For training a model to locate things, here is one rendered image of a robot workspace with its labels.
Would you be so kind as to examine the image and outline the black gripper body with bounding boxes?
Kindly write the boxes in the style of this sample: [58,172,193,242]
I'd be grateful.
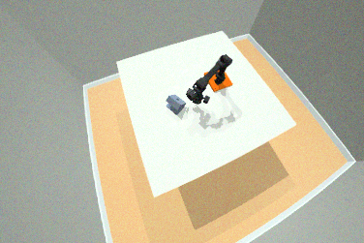
[186,88,210,104]

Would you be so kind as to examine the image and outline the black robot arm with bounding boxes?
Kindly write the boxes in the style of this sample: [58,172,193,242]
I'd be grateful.
[187,54,233,105]

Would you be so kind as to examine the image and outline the light blue sloped panel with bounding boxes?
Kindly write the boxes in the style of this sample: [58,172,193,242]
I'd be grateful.
[166,94,186,115]

